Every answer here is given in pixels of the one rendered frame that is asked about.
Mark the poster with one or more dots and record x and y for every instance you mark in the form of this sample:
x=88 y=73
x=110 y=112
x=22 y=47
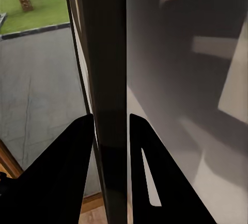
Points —
x=99 y=31

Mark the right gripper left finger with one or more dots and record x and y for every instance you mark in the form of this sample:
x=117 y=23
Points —
x=51 y=190

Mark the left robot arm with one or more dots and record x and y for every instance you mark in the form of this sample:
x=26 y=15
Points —
x=5 y=182

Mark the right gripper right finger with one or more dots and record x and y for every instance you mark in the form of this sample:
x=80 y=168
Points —
x=180 y=202

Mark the door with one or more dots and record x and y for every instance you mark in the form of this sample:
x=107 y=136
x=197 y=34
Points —
x=40 y=87

